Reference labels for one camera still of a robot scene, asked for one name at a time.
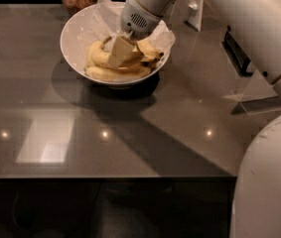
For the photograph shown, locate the large curved banana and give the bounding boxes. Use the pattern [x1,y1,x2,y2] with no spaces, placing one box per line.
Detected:
[90,36,144,71]

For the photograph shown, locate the white ceramic bowl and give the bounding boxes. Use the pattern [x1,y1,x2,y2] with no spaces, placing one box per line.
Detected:
[60,11,167,88]

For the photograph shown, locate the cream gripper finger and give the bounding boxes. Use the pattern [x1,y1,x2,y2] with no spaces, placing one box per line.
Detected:
[122,48,144,66]
[106,36,134,68]

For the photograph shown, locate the white paper in bowl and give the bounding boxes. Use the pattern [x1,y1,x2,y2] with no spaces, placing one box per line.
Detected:
[76,0,175,63]

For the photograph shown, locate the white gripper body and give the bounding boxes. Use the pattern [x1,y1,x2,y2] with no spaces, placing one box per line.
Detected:
[120,0,163,40]

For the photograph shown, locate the front lying banana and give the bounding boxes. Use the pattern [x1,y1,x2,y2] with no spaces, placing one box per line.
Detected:
[85,66,151,82]

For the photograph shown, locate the left rear banana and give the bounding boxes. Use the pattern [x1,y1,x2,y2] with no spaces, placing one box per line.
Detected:
[86,41,102,67]

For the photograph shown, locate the clear acrylic stand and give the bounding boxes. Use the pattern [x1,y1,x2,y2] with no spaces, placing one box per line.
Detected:
[225,70,281,115]

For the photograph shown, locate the right upright banana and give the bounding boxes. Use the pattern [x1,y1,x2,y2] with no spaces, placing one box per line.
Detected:
[137,39,164,62]

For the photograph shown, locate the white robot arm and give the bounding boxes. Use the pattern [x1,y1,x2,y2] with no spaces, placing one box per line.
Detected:
[121,0,281,238]

